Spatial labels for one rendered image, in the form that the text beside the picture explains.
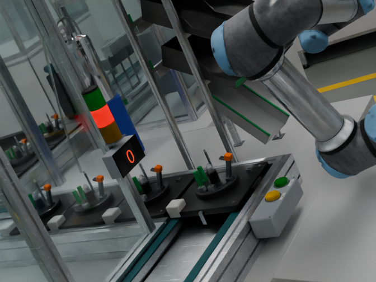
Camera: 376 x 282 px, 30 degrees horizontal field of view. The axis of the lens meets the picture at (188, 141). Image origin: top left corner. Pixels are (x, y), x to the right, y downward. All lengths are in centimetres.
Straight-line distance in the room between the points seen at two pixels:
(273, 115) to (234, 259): 66
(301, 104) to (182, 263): 55
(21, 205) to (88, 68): 170
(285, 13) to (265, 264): 67
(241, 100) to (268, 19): 80
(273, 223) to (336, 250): 17
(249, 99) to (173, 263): 66
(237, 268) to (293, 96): 46
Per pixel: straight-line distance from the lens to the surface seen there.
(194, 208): 203
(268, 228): 185
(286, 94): 165
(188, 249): 195
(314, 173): 220
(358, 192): 201
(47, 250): 125
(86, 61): 286
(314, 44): 193
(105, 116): 188
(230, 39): 157
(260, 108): 230
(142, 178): 220
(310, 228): 192
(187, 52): 215
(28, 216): 122
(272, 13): 153
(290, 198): 193
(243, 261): 182
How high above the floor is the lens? 180
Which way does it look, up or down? 19 degrees down
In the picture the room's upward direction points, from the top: 24 degrees counter-clockwise
